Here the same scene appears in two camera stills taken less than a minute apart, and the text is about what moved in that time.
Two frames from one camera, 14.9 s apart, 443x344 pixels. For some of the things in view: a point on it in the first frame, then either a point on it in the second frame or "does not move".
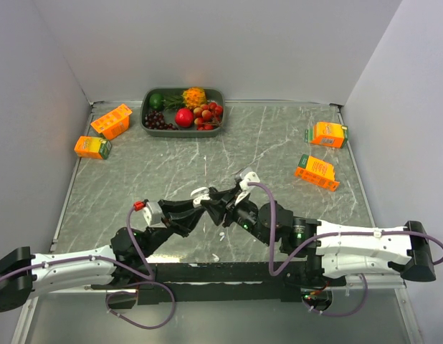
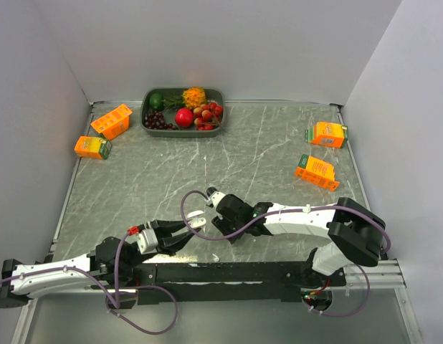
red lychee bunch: [208, 116] does not move
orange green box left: [92, 147] does not move
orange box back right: [327, 134] does not move
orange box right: [317, 171] does not move
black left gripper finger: [176, 206] -> [165, 227]
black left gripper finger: [183, 221] -> [176, 242]
